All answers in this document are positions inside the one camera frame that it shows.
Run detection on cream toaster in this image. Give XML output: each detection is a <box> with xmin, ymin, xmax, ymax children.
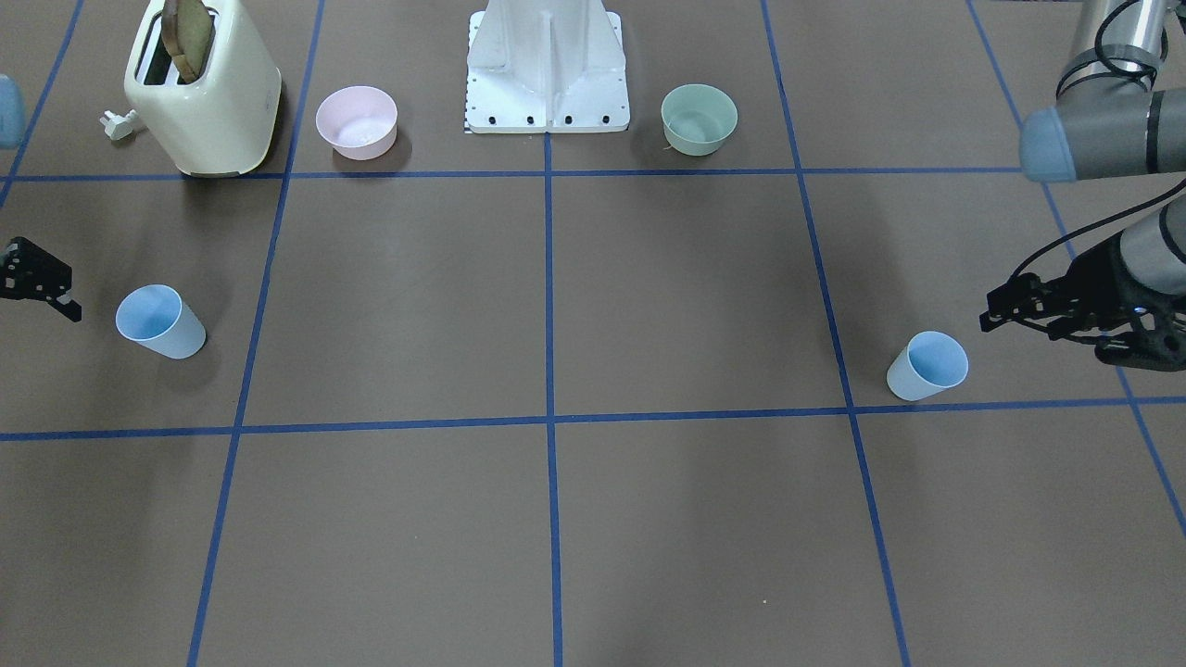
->
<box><xmin>123</xmin><ymin>1</ymin><xmax>283</xmax><ymax>178</ymax></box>

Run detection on green bowl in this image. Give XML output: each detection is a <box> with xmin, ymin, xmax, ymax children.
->
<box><xmin>661</xmin><ymin>83</ymin><xmax>738</xmax><ymax>157</ymax></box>

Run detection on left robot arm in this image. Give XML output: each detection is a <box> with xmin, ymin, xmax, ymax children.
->
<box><xmin>981</xmin><ymin>1</ymin><xmax>1182</xmax><ymax>339</ymax></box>

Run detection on blue cup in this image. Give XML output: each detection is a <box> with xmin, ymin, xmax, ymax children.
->
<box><xmin>115</xmin><ymin>284</ymin><xmax>208</xmax><ymax>360</ymax></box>
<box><xmin>886</xmin><ymin>331</ymin><xmax>969</xmax><ymax>401</ymax></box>

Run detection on toast slice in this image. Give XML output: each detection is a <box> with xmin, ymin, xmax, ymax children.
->
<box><xmin>160</xmin><ymin>0</ymin><xmax>213</xmax><ymax>84</ymax></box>

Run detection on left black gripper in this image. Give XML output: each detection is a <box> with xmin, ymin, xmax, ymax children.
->
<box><xmin>978</xmin><ymin>244</ymin><xmax>1131</xmax><ymax>336</ymax></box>

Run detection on toaster power plug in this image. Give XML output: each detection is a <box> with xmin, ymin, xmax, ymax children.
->
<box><xmin>100</xmin><ymin>109</ymin><xmax>145</xmax><ymax>141</ymax></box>

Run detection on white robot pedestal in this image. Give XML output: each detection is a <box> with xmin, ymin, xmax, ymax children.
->
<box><xmin>463</xmin><ymin>1</ymin><xmax>631</xmax><ymax>134</ymax></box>

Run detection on pink bowl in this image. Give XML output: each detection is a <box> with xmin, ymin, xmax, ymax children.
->
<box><xmin>315</xmin><ymin>85</ymin><xmax>398</xmax><ymax>161</ymax></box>

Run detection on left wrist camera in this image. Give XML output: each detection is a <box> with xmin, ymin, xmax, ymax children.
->
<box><xmin>1093</xmin><ymin>311</ymin><xmax>1185</xmax><ymax>371</ymax></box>

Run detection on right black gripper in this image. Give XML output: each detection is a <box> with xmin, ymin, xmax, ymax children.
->
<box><xmin>1</xmin><ymin>237</ymin><xmax>83</xmax><ymax>322</ymax></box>

